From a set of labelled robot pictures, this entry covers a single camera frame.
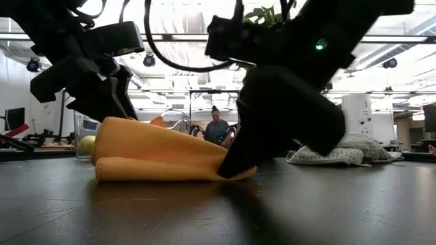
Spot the yellow microfiber towel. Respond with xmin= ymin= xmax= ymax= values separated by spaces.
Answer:
xmin=80 ymin=134 xmax=97 ymax=155

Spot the black ceiling camera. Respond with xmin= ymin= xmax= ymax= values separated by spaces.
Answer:
xmin=382 ymin=57 xmax=399 ymax=70
xmin=142 ymin=52 xmax=157 ymax=68
xmin=26 ymin=56 xmax=42 ymax=73

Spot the person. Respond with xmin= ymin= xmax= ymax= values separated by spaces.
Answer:
xmin=203 ymin=105 xmax=232 ymax=145

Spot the green potted plant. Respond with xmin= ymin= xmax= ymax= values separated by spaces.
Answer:
xmin=243 ymin=4 xmax=285 ymax=30

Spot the light grey microfiber towel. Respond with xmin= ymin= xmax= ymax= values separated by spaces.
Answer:
xmin=285 ymin=132 xmax=405 ymax=168

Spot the white cylindrical column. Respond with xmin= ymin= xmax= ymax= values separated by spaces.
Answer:
xmin=341 ymin=93 xmax=374 ymax=137

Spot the black overhead crossbar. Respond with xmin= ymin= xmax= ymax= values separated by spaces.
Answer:
xmin=0 ymin=33 xmax=436 ymax=44

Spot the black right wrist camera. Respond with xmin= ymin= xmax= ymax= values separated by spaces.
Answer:
xmin=204 ymin=14 xmax=248 ymax=65

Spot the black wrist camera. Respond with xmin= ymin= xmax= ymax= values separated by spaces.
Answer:
xmin=86 ymin=20 xmax=146 ymax=59
xmin=204 ymin=14 xmax=248 ymax=65

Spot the clear plastic bin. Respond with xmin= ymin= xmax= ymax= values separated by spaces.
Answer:
xmin=72 ymin=110 xmax=192 ymax=161

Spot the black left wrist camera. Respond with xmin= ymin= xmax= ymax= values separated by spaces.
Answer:
xmin=86 ymin=20 xmax=146 ymax=59

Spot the orange microfiber towel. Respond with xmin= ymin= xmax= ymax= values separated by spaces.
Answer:
xmin=91 ymin=114 xmax=259 ymax=182

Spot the red slanted object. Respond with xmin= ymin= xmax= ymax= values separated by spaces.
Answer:
xmin=0 ymin=123 xmax=31 ymax=139

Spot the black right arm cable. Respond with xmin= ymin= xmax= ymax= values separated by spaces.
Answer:
xmin=144 ymin=0 xmax=236 ymax=74

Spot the black background stand pole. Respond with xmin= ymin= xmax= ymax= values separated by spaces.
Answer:
xmin=57 ymin=88 xmax=68 ymax=137

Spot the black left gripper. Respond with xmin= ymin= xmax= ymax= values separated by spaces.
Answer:
xmin=29 ymin=56 xmax=139 ymax=124

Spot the black computer monitor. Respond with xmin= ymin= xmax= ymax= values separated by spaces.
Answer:
xmin=422 ymin=104 xmax=436 ymax=134
xmin=3 ymin=107 xmax=27 ymax=132

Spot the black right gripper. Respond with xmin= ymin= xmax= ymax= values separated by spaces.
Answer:
xmin=217 ymin=64 xmax=347 ymax=180

